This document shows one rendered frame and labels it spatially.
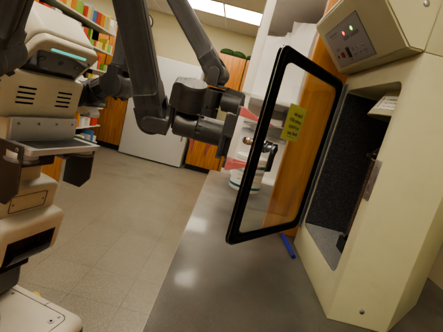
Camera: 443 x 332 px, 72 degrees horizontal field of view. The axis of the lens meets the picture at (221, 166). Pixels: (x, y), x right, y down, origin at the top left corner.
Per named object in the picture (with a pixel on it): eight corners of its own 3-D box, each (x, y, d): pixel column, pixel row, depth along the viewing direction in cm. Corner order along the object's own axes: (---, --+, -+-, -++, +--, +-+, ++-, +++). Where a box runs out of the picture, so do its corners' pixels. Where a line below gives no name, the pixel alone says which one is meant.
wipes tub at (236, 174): (256, 188, 140) (265, 157, 137) (258, 196, 127) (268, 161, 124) (229, 181, 140) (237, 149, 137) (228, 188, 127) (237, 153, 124)
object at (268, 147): (271, 172, 61) (279, 145, 60) (265, 172, 60) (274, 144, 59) (264, 169, 63) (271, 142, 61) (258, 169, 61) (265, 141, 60)
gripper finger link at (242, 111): (275, 115, 64) (232, 103, 64) (265, 148, 65) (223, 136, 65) (271, 114, 71) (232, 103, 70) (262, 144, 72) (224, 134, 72)
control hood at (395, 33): (347, 75, 78) (360, 35, 76) (425, 51, 46) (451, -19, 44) (304, 64, 78) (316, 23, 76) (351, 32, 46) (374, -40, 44)
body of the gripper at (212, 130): (235, 114, 64) (201, 104, 64) (223, 160, 66) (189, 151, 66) (235, 113, 71) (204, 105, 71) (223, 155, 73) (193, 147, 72)
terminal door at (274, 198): (296, 227, 84) (344, 82, 77) (225, 246, 61) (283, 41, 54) (294, 226, 85) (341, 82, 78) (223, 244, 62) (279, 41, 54)
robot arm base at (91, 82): (94, 85, 112) (70, 81, 101) (112, 76, 110) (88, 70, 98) (103, 108, 112) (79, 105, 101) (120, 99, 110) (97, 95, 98)
